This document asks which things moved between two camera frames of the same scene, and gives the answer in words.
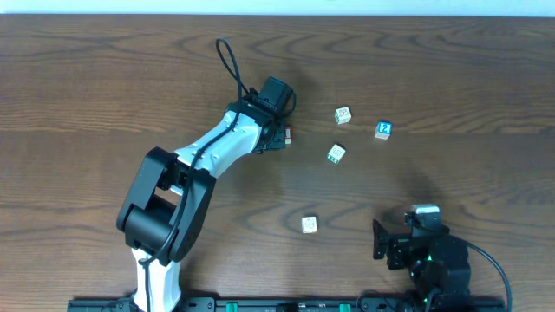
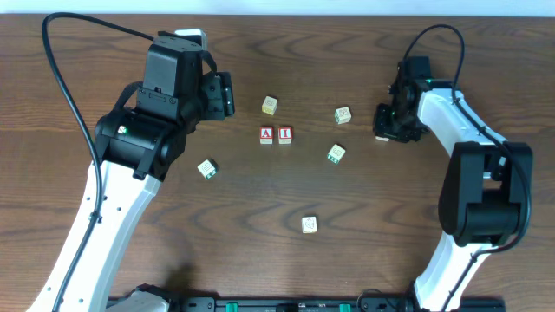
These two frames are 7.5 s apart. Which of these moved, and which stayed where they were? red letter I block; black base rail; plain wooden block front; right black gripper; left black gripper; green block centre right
Moved: left black gripper; right black gripper
Stayed: black base rail; green block centre right; red letter I block; plain wooden block front
